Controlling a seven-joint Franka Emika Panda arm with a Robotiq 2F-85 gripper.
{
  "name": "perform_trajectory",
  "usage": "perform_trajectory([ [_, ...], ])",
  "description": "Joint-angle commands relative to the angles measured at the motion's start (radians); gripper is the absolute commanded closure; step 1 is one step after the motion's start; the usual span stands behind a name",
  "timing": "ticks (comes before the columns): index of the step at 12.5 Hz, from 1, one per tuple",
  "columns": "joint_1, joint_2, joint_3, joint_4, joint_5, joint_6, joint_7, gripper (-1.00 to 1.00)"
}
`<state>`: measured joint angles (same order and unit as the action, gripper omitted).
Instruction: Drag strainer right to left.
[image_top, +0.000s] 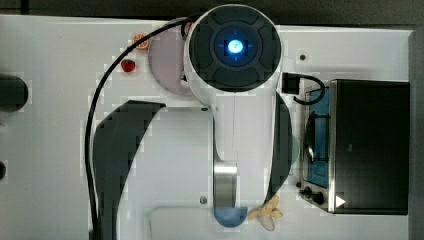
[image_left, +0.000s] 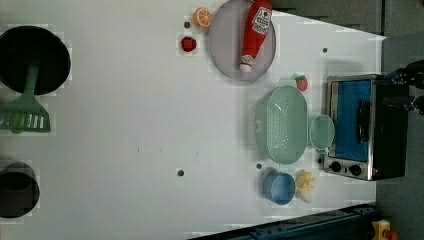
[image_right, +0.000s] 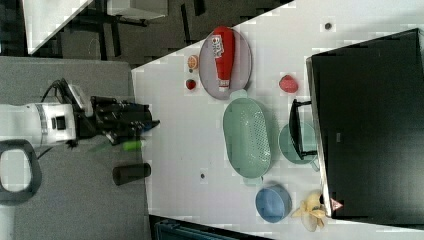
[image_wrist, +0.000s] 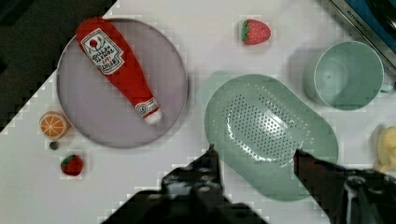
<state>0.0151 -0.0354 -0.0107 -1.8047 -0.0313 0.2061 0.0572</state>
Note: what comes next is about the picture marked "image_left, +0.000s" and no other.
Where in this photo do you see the small red strawberry toy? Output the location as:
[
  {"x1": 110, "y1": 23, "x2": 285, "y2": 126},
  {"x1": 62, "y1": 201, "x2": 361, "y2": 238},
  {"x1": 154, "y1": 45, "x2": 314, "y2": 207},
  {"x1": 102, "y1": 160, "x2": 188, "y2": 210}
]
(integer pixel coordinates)
[{"x1": 180, "y1": 36, "x2": 197, "y2": 52}]

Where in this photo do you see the large red strawberry toy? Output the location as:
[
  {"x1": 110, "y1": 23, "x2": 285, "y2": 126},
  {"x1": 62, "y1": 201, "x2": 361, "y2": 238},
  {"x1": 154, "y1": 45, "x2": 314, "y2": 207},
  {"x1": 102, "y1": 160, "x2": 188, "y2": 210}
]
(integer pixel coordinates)
[{"x1": 295, "y1": 75, "x2": 308, "y2": 91}]

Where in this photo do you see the blue metal frame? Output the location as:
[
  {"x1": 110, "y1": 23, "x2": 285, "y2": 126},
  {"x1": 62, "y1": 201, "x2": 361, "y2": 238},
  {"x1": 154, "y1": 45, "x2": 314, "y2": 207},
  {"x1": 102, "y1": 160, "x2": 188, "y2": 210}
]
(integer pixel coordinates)
[{"x1": 191, "y1": 204, "x2": 382, "y2": 240}]

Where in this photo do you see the peeled banana toy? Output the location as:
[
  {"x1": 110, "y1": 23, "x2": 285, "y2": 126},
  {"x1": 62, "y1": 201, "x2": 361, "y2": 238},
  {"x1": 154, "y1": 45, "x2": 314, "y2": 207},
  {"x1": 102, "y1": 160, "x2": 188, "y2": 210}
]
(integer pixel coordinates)
[{"x1": 295, "y1": 170, "x2": 315, "y2": 203}]

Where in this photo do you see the green slotted spatula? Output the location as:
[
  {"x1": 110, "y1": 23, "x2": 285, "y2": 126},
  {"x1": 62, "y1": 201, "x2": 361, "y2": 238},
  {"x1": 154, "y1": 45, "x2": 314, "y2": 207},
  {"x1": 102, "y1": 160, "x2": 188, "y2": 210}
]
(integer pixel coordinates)
[{"x1": 0, "y1": 61, "x2": 51, "y2": 133}]

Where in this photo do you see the black frying pan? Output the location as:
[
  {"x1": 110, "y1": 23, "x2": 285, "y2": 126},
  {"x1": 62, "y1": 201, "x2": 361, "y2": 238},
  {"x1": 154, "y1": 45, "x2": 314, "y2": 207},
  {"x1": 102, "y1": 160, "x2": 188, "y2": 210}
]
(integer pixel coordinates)
[{"x1": 0, "y1": 26, "x2": 71, "y2": 95}]

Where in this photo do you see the black silver toaster oven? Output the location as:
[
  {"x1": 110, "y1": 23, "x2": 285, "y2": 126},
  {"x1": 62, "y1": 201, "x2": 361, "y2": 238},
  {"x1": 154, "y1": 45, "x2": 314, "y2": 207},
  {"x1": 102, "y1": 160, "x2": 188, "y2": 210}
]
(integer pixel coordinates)
[{"x1": 323, "y1": 74, "x2": 409, "y2": 181}]

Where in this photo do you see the red ketchup bottle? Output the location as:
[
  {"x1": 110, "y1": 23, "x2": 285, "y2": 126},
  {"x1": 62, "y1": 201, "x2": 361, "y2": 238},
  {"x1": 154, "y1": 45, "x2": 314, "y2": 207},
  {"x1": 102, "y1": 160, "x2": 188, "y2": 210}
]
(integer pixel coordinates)
[{"x1": 240, "y1": 0, "x2": 272, "y2": 72}]

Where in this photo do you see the yellow orange toy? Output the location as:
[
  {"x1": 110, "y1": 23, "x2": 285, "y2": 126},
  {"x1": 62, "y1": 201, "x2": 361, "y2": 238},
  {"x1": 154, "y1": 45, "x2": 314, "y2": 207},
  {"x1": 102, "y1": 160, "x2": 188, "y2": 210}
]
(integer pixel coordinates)
[{"x1": 372, "y1": 220, "x2": 399, "y2": 240}]

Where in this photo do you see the orange slice toy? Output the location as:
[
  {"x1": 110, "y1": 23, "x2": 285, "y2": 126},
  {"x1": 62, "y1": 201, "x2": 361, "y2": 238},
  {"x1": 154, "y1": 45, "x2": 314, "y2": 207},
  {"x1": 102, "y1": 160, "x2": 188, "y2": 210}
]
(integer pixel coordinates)
[{"x1": 193, "y1": 7, "x2": 212, "y2": 28}]

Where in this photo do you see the grey round plate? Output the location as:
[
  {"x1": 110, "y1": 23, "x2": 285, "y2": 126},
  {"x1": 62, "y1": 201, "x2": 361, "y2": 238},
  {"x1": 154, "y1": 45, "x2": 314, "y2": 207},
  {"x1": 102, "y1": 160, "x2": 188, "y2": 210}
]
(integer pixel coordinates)
[{"x1": 209, "y1": 0, "x2": 276, "y2": 81}]

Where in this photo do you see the black cylindrical container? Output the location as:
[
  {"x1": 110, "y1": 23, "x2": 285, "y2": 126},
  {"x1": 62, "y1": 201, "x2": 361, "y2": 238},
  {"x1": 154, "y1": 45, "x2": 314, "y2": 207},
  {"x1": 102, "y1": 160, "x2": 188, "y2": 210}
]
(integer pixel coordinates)
[{"x1": 0, "y1": 162, "x2": 40, "y2": 219}]

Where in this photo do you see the blue cup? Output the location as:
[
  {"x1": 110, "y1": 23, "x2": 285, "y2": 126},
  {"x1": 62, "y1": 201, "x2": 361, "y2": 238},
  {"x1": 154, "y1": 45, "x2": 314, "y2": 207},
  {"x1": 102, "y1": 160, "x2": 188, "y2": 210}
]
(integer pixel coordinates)
[{"x1": 263, "y1": 170, "x2": 296, "y2": 205}]

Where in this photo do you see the mint green cup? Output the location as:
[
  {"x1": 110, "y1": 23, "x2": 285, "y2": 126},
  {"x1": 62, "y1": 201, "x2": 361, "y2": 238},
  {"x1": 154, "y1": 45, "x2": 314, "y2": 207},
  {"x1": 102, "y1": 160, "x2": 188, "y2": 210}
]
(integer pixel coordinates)
[{"x1": 309, "y1": 115, "x2": 335, "y2": 152}]

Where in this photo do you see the mint green plastic strainer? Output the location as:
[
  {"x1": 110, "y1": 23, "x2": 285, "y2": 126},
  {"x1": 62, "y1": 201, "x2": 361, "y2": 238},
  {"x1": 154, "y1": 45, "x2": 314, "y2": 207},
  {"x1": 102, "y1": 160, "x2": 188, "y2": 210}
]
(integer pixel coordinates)
[{"x1": 248, "y1": 80, "x2": 308, "y2": 165}]

